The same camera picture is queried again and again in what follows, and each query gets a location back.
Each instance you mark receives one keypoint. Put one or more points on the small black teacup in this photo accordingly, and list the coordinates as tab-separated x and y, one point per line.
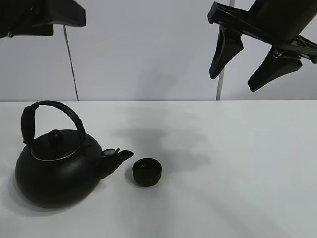
147	172

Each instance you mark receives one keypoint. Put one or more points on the black round teapot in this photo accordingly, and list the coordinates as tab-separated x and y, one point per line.
62	167

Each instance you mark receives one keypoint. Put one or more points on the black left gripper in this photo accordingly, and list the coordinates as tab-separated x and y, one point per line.
36	17

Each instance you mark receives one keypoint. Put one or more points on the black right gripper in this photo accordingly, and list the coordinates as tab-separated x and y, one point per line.
277	22

